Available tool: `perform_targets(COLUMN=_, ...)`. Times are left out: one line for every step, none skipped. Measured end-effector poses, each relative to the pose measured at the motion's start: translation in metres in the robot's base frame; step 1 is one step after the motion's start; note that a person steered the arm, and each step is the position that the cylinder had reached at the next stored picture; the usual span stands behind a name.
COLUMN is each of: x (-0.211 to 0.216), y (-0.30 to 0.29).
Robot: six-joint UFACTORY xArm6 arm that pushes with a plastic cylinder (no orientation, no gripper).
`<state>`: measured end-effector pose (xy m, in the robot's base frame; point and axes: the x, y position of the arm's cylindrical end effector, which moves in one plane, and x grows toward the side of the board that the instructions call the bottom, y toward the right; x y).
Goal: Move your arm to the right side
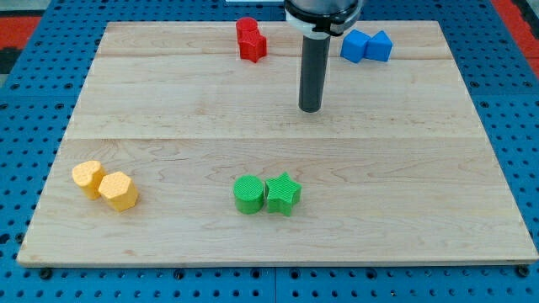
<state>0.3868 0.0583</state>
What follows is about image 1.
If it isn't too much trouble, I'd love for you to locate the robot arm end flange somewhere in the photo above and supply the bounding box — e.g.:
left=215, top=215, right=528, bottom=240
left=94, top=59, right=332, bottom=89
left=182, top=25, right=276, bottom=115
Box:
left=284, top=0, right=364, bottom=40

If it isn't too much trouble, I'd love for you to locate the green cylinder block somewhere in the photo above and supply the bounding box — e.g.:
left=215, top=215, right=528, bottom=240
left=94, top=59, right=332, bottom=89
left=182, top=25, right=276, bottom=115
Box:
left=233, top=175, right=264, bottom=215

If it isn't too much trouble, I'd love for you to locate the green star block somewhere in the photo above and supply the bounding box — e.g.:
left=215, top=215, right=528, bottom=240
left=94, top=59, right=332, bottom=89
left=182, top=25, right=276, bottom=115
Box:
left=265, top=172, right=302, bottom=216

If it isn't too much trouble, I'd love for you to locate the wooden board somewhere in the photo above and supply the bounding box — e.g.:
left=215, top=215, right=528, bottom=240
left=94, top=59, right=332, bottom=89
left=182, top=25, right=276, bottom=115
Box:
left=18, top=21, right=538, bottom=268

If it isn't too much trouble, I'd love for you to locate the red star block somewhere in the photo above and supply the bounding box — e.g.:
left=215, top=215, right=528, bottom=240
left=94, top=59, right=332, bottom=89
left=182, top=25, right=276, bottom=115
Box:
left=237, top=30, right=267, bottom=63

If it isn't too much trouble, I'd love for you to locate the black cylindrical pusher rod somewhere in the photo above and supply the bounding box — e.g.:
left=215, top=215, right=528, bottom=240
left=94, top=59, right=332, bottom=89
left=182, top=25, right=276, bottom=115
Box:
left=298, top=36, right=330, bottom=113

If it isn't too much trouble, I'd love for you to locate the red cylinder block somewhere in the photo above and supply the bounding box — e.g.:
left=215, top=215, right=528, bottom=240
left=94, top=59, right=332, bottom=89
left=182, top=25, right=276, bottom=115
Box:
left=236, top=17, right=259, bottom=41

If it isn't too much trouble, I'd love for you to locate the blue cube block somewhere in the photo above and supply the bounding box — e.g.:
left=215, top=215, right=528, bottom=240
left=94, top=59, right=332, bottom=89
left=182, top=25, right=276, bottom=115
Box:
left=340, top=29, right=371, bottom=63

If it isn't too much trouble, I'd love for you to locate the blue triangular block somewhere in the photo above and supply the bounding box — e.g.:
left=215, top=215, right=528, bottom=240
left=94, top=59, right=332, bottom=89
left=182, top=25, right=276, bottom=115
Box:
left=364, top=30, right=393, bottom=61

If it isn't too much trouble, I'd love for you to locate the yellow hexagon block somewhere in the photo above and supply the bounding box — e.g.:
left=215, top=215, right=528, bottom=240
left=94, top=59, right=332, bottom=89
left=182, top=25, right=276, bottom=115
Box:
left=99, top=172, right=138, bottom=212

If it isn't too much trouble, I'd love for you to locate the yellow heart block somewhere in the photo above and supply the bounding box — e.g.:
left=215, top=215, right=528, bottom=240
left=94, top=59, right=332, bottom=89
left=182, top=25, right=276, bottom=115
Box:
left=72, top=160, right=106, bottom=200

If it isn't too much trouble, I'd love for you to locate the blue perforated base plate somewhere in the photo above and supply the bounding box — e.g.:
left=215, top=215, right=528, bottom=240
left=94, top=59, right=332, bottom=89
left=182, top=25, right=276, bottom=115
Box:
left=1, top=0, right=538, bottom=302

